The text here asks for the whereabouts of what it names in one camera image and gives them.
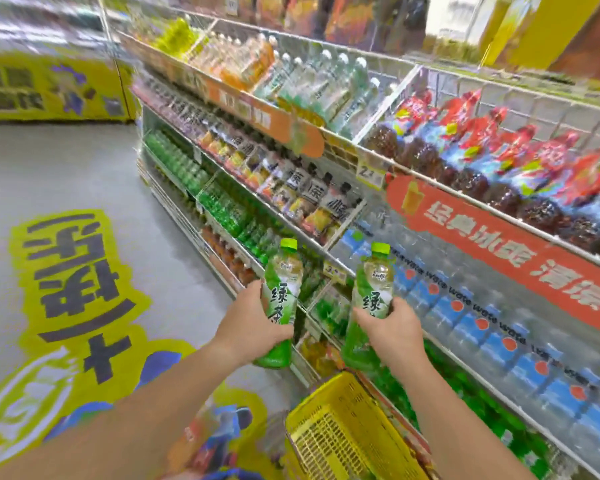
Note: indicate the person's right hand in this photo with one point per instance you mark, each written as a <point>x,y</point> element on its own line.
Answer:
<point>397,339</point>

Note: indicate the yellow shopping basket trolley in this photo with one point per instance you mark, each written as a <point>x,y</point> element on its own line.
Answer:
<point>340,429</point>

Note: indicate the row of dark tea bottles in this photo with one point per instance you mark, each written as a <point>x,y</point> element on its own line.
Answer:
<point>290,189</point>

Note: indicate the row of bright green bottles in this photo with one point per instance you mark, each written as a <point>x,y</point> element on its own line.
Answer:
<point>480,409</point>

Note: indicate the red promotional shelf banner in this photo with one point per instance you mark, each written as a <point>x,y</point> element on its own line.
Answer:
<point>505,249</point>

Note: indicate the cluster of yellow bottles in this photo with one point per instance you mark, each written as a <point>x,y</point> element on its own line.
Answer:
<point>320,354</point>

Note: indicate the row of clear green bottles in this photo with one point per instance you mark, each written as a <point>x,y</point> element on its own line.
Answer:
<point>325,89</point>

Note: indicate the row of large green-capped bottles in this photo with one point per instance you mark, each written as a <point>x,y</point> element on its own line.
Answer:
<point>330,312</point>

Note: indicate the person's right forearm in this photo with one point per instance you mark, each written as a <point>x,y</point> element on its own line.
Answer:
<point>460,434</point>

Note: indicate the yellow cartoon floor sticker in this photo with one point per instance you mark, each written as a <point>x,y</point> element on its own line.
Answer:
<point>70,294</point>

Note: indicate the person's left hand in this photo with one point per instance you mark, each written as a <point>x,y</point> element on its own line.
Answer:
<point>252,329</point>

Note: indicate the row of dark green bottles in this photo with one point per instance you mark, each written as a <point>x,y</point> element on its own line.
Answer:
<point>225,209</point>

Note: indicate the row of pink label bottles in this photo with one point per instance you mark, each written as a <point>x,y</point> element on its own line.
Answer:
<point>170,104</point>

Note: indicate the white yellow price tag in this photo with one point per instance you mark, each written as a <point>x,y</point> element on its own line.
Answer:
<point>370,172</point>

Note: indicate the green tea bottle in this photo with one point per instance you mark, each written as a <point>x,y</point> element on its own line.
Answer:
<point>285,274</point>
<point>375,279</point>

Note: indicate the yellow display counter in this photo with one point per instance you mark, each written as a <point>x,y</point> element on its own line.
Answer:
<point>45,89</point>

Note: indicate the row of green label bottles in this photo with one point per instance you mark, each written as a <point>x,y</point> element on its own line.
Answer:
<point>180,164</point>

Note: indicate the row of orange-brown bottles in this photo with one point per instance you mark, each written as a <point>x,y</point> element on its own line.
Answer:
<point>230,257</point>

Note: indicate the person's left forearm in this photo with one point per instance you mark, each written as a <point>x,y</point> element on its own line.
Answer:
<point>120,424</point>

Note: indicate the row of red-cap iced tea bottles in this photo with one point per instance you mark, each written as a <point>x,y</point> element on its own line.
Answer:
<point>505,164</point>

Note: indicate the row of blue water bottles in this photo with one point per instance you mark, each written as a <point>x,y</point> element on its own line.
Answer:
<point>480,334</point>

